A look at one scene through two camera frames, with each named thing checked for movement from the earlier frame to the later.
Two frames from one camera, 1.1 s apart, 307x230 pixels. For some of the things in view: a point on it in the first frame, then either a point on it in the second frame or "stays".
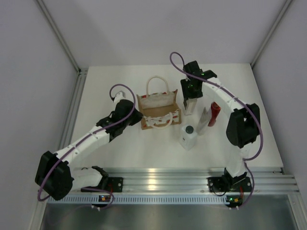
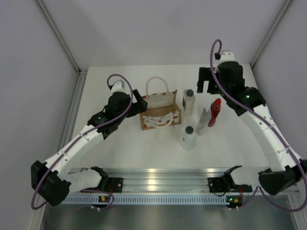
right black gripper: x=186 y=94 → x=205 y=74
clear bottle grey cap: x=190 y=105 stays
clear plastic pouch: x=204 y=120 stays
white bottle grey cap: x=188 y=137 stays
